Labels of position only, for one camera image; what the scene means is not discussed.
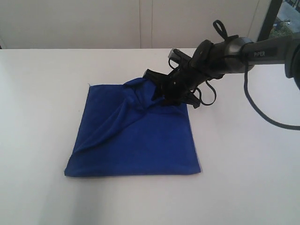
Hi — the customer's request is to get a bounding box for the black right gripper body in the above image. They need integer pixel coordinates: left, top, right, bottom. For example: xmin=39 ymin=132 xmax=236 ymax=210
xmin=162 ymin=63 xmax=206 ymax=105

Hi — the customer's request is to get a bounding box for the black window frame post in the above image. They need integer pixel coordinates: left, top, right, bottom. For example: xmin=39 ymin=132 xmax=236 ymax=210
xmin=257 ymin=0 xmax=282 ymax=41

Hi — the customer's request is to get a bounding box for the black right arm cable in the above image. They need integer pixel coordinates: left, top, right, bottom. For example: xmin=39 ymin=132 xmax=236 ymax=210
xmin=167 ymin=20 xmax=300 ymax=131

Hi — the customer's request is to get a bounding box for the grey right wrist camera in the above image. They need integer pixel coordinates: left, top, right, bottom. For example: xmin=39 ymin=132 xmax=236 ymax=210
xmin=168 ymin=48 xmax=192 ymax=69

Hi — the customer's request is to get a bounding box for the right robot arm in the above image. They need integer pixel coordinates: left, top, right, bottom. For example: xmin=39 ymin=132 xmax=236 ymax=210
xmin=143 ymin=33 xmax=300 ymax=108

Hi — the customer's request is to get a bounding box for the blue towel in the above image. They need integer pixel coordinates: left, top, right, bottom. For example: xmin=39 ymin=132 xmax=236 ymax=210
xmin=64 ymin=78 xmax=201 ymax=178

